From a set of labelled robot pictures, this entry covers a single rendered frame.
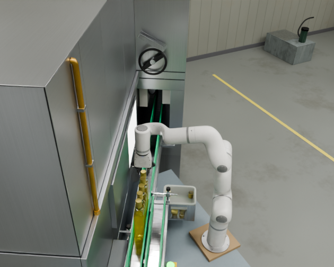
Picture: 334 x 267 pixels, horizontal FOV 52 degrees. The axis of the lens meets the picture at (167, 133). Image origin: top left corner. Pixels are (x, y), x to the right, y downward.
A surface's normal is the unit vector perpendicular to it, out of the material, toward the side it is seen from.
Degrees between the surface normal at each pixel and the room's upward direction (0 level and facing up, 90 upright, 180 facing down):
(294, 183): 0
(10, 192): 90
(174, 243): 0
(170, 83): 90
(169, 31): 90
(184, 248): 0
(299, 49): 90
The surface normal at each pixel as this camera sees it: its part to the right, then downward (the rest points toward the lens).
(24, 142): -0.06, 0.59
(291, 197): 0.02, -0.80
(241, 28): 0.48, 0.53
